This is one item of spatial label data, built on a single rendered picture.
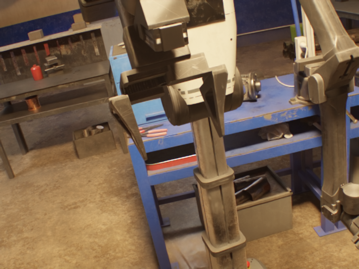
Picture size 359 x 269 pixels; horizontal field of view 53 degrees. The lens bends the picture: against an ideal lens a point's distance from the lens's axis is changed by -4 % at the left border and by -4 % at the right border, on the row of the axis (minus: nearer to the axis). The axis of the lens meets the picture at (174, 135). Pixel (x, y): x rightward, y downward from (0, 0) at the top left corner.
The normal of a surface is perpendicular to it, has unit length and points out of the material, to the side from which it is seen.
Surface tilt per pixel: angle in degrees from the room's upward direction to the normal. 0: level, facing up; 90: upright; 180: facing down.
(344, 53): 56
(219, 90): 81
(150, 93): 60
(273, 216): 90
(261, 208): 90
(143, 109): 90
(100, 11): 150
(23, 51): 90
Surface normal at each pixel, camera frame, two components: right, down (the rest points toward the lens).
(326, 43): -0.97, 0.13
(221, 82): 0.26, 0.21
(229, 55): 0.47, 0.31
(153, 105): 0.13, 0.39
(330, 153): -0.91, 0.33
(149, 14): 0.16, -0.15
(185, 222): -0.18, -0.90
